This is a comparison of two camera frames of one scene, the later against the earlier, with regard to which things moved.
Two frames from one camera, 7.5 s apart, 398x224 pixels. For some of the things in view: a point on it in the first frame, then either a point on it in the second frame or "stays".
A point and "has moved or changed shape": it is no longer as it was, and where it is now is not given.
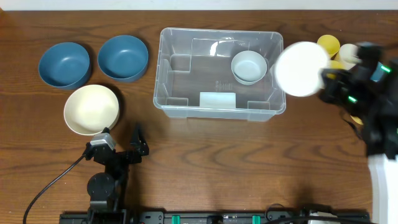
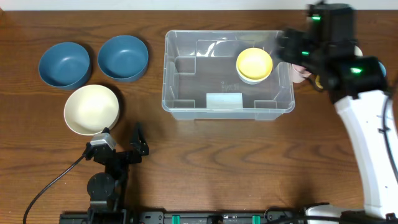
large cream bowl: [90, 109] stays
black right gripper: [334, 83] to [288, 45]
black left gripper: [121, 156] stays
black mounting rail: [210, 217] stays
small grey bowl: [249, 67] has moved or changed shape
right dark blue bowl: [124, 58] stays
